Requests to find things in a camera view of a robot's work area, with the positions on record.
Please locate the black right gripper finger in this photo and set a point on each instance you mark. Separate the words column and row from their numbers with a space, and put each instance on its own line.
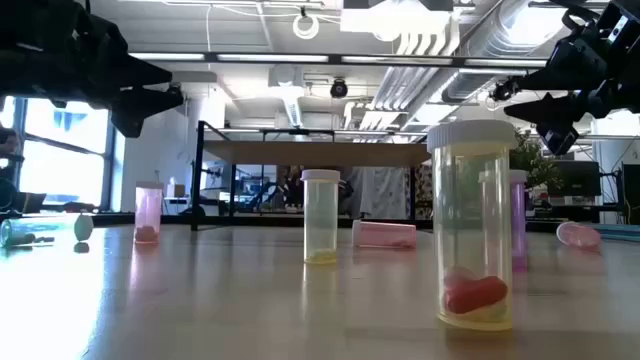
column 555, row 80
column 555, row 107

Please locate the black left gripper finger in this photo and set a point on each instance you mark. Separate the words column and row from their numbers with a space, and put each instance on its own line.
column 145, row 100
column 147, row 75

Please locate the red medicine bottle white cap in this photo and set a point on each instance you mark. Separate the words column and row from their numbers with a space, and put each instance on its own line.
column 385, row 235
column 577, row 235
column 148, row 215

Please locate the pink medicine bottle white cap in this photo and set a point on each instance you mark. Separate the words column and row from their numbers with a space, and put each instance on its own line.
column 520, row 220

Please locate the teal medicine bottle white cap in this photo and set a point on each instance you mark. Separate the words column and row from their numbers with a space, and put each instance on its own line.
column 35, row 227

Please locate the yellow medicine bottle white cap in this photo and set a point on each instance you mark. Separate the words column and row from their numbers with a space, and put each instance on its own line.
column 320, row 220

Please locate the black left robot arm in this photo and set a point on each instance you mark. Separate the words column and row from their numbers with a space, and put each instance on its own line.
column 25, row 45

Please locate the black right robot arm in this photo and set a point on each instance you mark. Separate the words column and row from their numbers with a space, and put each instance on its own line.
column 631, row 70

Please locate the wooden shelf black metal legs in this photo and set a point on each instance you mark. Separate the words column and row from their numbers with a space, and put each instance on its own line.
column 315, row 152

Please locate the green potted plant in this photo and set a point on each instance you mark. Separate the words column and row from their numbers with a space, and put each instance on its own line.
column 537, row 165

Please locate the black computer monitor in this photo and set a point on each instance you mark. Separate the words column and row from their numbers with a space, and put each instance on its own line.
column 577, row 177

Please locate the window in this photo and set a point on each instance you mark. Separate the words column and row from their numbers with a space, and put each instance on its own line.
column 65, row 165

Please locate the long ceiling light bar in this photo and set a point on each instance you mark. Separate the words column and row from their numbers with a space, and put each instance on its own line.
column 272, row 58

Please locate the yellow bottle with red capsules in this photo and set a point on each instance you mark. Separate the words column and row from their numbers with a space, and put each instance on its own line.
column 472, row 225

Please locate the white patterned cloth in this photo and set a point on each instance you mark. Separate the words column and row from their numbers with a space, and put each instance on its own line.
column 382, row 192

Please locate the black ceiling-mounted camera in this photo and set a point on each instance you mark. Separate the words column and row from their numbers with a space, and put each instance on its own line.
column 505, row 90
column 339, row 89

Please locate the silver ventilation duct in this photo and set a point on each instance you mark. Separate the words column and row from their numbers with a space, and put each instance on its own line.
column 500, row 45

